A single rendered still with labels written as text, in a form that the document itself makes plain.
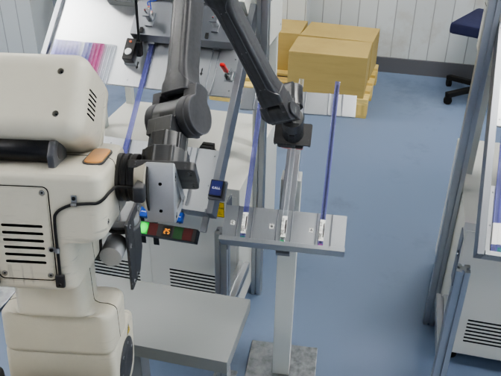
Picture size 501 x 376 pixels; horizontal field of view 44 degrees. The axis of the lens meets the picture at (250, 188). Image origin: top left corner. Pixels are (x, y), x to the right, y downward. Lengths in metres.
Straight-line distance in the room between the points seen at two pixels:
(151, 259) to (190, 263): 0.16
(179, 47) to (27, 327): 0.61
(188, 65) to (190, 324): 0.73
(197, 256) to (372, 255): 0.94
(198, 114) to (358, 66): 3.10
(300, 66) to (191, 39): 3.04
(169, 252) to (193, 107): 1.32
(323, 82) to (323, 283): 1.86
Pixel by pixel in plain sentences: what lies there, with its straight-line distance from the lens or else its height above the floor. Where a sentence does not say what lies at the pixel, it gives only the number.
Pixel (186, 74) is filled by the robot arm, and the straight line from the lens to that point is 1.20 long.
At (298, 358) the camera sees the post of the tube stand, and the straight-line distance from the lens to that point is 2.41.
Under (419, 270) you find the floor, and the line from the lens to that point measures 2.93.
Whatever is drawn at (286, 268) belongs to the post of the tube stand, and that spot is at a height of 0.48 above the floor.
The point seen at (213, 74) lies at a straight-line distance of 2.04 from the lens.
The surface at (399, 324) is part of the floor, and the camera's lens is 2.63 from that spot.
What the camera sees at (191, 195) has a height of 0.75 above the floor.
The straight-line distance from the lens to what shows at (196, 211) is 1.87.
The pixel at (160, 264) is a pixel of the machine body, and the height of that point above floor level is 0.24.
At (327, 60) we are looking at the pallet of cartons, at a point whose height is 0.38.
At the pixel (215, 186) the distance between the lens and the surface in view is 1.84.
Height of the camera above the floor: 1.72
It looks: 30 degrees down
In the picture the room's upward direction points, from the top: 1 degrees clockwise
